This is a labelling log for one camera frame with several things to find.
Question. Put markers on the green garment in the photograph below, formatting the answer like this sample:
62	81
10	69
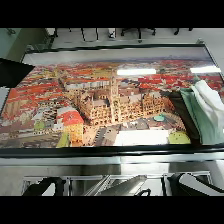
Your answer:
201	123

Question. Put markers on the white garment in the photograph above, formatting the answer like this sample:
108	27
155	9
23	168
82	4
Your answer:
211	101

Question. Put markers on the black chair base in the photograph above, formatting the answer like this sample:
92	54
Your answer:
139	31
181	30

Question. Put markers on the silver frame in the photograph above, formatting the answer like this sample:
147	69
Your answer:
100	160

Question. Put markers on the dark brown garment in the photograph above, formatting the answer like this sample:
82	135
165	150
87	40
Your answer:
181	115

